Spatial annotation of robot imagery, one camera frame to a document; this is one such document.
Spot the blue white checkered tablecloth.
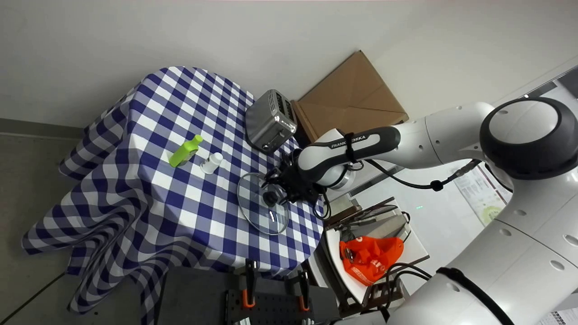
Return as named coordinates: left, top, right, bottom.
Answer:
left=20, top=63, right=327, bottom=318

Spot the white board with metal frame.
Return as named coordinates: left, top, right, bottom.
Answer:
left=324, top=78, right=578, bottom=285

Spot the green plastic bottle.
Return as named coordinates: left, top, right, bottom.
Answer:
left=167, top=134, right=206, bottom=170

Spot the silver toaster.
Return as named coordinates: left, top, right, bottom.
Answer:
left=244, top=88, right=300, bottom=155

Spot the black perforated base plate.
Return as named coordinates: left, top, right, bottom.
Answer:
left=161, top=265, right=340, bottom=325

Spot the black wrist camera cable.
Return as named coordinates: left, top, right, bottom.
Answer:
left=360, top=155, right=485, bottom=193

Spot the small white bottle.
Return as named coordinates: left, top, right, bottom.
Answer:
left=201, top=152, right=226, bottom=177

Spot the large brown cardboard box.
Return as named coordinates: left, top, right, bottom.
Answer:
left=293, top=49, right=412, bottom=146

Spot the black cooking pot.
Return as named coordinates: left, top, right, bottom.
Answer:
left=277, top=148, right=333, bottom=204

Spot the black clamp with orange grip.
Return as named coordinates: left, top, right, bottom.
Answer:
left=293, top=265, right=315, bottom=316
left=239, top=258, right=259, bottom=312

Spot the orange plastic bag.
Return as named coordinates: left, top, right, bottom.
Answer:
left=338, top=235, right=407, bottom=287

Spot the paper sheet with green circle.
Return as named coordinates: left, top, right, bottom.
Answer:
left=454, top=161, right=515, bottom=229

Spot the dish rack with orange items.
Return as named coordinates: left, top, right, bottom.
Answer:
left=313, top=193, right=434, bottom=309

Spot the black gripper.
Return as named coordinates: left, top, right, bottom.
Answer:
left=262, top=162, right=322, bottom=209

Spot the glass lid with black knob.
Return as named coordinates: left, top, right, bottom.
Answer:
left=235, top=172, right=291, bottom=237

